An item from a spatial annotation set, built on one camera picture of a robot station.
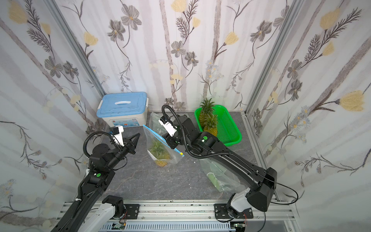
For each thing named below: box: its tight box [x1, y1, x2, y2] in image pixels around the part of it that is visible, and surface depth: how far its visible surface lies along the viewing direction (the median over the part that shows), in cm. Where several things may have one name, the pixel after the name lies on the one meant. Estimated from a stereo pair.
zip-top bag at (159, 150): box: [142, 124, 185, 167], surface depth 78 cm
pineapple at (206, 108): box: [199, 97, 216, 128], surface depth 98 cm
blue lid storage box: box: [96, 91, 149, 128], surface depth 104 cm
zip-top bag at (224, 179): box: [199, 157, 246, 192], surface depth 76 cm
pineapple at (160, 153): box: [149, 139, 172, 167], surface depth 80 cm
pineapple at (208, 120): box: [199, 106, 218, 137], surface depth 92 cm
